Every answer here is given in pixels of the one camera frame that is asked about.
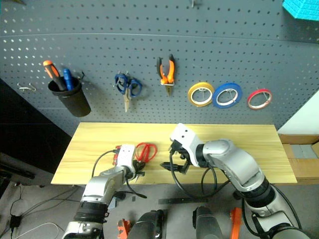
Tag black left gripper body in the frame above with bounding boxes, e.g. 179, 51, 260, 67
131, 160, 142, 180

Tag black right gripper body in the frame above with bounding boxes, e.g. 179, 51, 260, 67
168, 140, 190, 165

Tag yellow tape roll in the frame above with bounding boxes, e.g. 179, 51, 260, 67
187, 81, 215, 108

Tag blue tape roll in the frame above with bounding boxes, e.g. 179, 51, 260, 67
212, 82, 243, 110

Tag red tape roll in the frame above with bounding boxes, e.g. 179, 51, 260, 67
247, 88, 273, 111

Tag grey metal pegboard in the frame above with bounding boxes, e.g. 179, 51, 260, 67
0, 0, 319, 137

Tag empty metal pegboard hook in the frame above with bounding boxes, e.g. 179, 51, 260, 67
16, 82, 37, 93

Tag small red tool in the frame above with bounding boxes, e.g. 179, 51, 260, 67
113, 145, 122, 165

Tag black flat bar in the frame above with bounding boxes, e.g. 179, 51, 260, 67
158, 198, 209, 204

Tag light wooden table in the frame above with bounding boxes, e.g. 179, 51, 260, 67
50, 121, 298, 186

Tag dark rounded shape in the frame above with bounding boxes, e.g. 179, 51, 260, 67
129, 209, 168, 239
192, 206, 224, 239

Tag orange black floor object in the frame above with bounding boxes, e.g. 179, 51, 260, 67
116, 218, 131, 239

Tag black cup holder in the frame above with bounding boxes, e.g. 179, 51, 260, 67
47, 76, 92, 118

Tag brown cardboard box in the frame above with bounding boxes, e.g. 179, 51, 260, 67
278, 133, 319, 185

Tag white panel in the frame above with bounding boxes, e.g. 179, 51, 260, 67
277, 89, 319, 136

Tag black power adapter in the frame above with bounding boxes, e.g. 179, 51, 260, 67
9, 215, 22, 229

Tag teal ribbed object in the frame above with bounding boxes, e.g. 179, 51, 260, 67
282, 0, 319, 19

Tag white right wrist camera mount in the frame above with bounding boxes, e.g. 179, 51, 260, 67
169, 122, 205, 168

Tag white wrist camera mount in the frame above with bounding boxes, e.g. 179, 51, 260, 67
169, 122, 205, 168
116, 144, 137, 170

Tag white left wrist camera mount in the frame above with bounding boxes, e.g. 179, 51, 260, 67
116, 144, 137, 170

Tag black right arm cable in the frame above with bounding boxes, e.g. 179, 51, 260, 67
169, 149, 231, 200

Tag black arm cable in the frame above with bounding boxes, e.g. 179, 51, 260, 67
169, 149, 231, 200
91, 148, 148, 199

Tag red handled scissors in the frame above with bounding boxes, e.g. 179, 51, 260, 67
135, 142, 158, 164

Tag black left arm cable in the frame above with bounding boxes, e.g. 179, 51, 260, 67
91, 148, 148, 199

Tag blue handled scissors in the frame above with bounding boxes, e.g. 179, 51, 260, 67
114, 72, 143, 113

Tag orange handled pliers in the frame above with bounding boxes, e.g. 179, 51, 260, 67
156, 54, 175, 97

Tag black floor cable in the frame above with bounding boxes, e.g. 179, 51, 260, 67
9, 184, 83, 220

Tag blue handled screwdriver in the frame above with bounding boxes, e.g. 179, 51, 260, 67
62, 68, 75, 91

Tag white floor cable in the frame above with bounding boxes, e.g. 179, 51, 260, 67
0, 222, 65, 239

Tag orange black handled screwdriver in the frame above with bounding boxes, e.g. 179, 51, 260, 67
42, 60, 67, 92

